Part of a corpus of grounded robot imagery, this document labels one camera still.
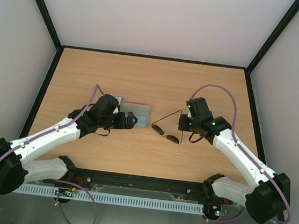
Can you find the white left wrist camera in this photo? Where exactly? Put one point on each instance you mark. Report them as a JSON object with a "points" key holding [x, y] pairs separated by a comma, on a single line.
{"points": [[121, 101]]}

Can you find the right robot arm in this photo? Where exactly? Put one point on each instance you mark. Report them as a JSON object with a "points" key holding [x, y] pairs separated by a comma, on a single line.
{"points": [[266, 193]]}

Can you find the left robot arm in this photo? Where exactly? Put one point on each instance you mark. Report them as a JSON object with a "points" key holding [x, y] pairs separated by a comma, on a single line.
{"points": [[18, 158]]}

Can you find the black front mounting rail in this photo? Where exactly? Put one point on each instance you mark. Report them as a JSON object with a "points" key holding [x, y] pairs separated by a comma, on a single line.
{"points": [[192, 191]]}

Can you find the light blue slotted cable duct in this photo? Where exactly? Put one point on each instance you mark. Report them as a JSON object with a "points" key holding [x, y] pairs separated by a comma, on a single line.
{"points": [[111, 199]]}

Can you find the pink glasses case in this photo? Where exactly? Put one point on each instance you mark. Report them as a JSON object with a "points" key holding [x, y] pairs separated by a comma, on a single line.
{"points": [[137, 108]]}

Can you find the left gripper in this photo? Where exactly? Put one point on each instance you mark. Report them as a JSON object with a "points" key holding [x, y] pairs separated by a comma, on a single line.
{"points": [[129, 125]]}

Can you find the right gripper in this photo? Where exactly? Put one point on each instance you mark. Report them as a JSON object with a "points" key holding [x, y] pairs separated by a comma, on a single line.
{"points": [[184, 123]]}

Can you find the black aviator sunglasses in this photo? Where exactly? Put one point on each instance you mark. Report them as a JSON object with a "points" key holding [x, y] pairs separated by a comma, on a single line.
{"points": [[170, 137]]}

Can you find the light blue cleaning cloth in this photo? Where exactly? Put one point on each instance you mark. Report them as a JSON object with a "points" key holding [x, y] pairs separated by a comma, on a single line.
{"points": [[142, 121]]}

